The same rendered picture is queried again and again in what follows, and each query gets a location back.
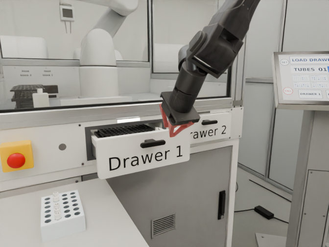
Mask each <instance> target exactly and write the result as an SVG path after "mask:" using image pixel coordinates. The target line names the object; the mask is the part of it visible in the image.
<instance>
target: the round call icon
mask: <svg viewBox="0 0 329 247"><path fill-rule="evenodd" d="M282 90H283V95H294V92H293V87H282Z"/></svg>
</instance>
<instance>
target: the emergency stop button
mask: <svg viewBox="0 0 329 247"><path fill-rule="evenodd" d="M7 164H8V166H9V167H11V168H14V169H17V168H20V167H22V166H23V165H24V164H25V157H24V155H22V154H21V153H13V154H11V155H10V156H9V157H8V158H7Z"/></svg>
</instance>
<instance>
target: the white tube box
mask: <svg viewBox="0 0 329 247"><path fill-rule="evenodd" d="M56 203H59V204H60V211H61V219H60V220H57V221H56V220H55V217H54V204H56ZM85 230H86V224H85V214H84V211H83V207H82V204H81V200H80V197H79V193H78V190H73V191H69V192H64V193H59V201H58V202H54V201H53V195H51V196H46V197H41V234H42V241H43V243H45V242H48V241H52V240H55V239H59V238H62V237H66V236H69V235H72V234H75V233H79V232H82V231H85Z"/></svg>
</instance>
